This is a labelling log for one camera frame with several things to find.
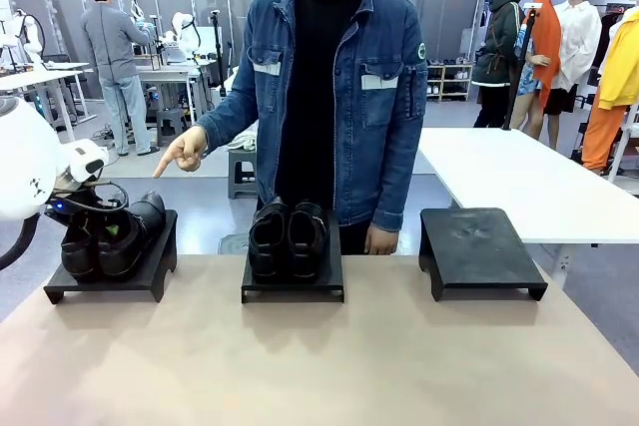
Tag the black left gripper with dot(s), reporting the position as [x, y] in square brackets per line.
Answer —
[90, 214]

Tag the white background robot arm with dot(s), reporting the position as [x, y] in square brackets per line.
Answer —
[187, 34]

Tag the person's left forearm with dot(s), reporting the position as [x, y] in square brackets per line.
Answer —
[399, 176]

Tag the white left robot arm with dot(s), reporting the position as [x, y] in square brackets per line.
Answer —
[20, 161]

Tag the person's right forearm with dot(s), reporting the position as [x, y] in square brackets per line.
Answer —
[227, 119]

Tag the black shoe stand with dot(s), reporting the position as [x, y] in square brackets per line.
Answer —
[160, 266]
[332, 266]
[474, 251]

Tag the person in denim jacket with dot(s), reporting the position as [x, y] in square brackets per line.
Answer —
[349, 112]

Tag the person's right hand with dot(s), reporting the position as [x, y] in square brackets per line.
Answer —
[187, 149]

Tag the person's left hand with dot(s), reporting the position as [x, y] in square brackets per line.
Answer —
[382, 241]

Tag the grey plastic stool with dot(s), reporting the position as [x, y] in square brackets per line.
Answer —
[172, 124]
[239, 171]

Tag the white workbench with equipment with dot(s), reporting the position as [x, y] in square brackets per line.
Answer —
[170, 74]

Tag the white desk with metal legs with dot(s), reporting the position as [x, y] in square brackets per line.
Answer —
[35, 79]

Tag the man in grey clothes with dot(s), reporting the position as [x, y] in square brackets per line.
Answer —
[112, 52]

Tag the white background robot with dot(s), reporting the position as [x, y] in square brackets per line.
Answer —
[27, 37]

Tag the wooden shoe rack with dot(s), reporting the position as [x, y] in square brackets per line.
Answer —
[447, 82]

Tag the large white table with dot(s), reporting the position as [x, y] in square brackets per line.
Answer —
[524, 181]

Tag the mannequin in dark hoodie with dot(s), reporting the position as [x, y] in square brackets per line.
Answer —
[499, 47]

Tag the black tripod with orange clamp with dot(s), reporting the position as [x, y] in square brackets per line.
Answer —
[521, 52]

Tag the mannequin with orange vest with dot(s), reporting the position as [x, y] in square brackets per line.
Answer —
[544, 47]

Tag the figure in white shirt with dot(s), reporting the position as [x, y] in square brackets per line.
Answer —
[579, 42]

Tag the mannequin in yellow hoodie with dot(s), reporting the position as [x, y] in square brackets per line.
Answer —
[616, 77]

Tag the black camera tripod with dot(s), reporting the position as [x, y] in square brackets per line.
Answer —
[217, 47]

